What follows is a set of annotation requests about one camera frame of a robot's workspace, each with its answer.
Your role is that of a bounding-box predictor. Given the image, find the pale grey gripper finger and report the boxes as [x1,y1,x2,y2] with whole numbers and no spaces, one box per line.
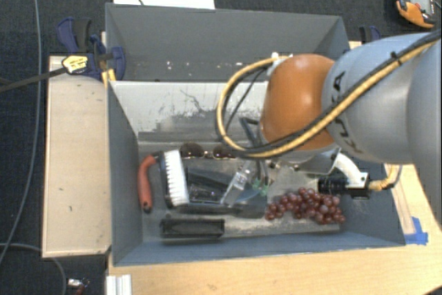
[220,162,256,208]

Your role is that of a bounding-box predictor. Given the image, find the black flat packet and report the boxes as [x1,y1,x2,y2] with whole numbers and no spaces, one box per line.
[185,164,244,205]

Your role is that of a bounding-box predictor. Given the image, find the red toy grape bunch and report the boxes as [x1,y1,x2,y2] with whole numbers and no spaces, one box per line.
[264,187,347,226]

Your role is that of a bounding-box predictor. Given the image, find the brown lens sunglasses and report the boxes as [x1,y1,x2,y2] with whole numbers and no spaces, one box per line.
[179,142,240,161]

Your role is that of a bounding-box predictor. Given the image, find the dark green flat block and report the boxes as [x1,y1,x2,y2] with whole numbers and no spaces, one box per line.
[159,216,227,239]

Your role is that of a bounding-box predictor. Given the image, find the grey metal bin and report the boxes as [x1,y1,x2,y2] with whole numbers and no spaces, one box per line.
[104,2,407,267]

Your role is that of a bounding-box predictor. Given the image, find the pale wood board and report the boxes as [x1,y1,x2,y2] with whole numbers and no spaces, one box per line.
[41,55,113,258]

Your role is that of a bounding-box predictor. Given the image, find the black cylinder on white bracket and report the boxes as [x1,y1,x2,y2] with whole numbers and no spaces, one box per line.
[317,151,371,200]

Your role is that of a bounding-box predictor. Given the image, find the red handled white scrub brush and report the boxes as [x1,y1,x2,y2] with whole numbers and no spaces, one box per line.
[137,149,191,213]

